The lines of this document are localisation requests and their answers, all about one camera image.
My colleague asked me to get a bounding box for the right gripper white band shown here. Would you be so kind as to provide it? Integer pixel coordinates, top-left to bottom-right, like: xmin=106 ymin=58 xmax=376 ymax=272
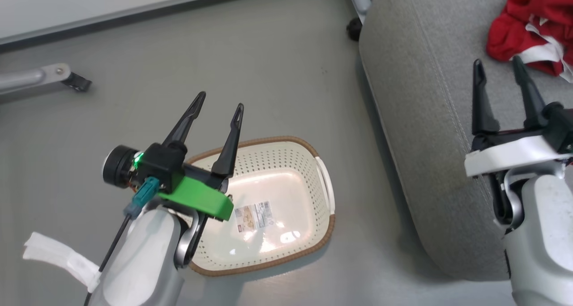
xmin=464 ymin=55 xmax=573 ymax=178

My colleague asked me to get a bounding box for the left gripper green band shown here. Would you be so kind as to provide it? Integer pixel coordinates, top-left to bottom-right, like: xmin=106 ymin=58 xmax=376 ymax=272
xmin=134 ymin=91 xmax=245 ymax=221

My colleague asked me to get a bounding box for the red and white clothing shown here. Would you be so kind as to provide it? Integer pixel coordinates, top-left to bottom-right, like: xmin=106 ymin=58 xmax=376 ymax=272
xmin=487 ymin=0 xmax=573 ymax=84

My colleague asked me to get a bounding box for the grey fabric sofa seat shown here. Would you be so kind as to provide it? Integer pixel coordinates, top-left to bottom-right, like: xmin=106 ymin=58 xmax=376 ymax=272
xmin=358 ymin=0 xmax=573 ymax=282

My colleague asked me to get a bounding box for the perforated plastic laundry basket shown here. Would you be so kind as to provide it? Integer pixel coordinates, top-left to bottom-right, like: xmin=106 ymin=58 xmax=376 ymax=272
xmin=179 ymin=136 xmax=336 ymax=277

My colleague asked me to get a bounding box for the printed barcode sticker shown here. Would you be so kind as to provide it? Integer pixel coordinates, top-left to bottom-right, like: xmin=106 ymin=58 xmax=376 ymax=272
xmin=234 ymin=201 xmax=273 ymax=233

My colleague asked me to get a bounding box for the black foot of stand leg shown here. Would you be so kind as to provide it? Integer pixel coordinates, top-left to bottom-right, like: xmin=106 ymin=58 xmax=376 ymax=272
xmin=60 ymin=72 xmax=92 ymax=92

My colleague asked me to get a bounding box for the black caster wheel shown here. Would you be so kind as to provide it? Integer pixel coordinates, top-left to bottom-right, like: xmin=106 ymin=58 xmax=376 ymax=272
xmin=346 ymin=17 xmax=363 ymax=42

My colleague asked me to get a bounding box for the grey metal stand leg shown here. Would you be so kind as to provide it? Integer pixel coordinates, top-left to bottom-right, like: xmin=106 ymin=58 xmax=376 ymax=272
xmin=0 ymin=64 xmax=72 ymax=96

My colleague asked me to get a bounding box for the white tape tag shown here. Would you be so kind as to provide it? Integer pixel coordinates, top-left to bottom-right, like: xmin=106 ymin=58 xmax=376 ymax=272
xmin=22 ymin=232 xmax=101 ymax=293

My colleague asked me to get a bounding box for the teal left cable connector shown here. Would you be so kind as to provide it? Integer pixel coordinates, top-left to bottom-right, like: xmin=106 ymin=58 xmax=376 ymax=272
xmin=124 ymin=177 xmax=160 ymax=219

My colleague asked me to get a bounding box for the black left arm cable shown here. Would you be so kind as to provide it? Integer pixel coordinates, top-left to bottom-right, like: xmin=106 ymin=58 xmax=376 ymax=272
xmin=83 ymin=214 xmax=133 ymax=306

